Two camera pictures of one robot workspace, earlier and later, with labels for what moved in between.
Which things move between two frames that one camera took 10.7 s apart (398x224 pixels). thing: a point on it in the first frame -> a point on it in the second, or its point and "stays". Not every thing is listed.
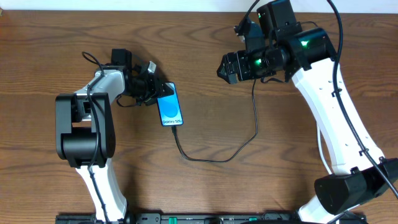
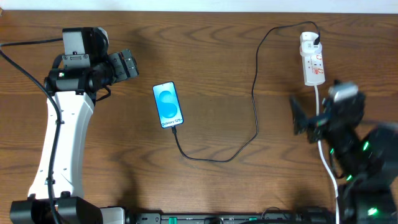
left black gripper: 157,90 -> 121,73
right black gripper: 230,60 -> 318,124
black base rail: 208,218 stays
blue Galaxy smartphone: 170,111 stays
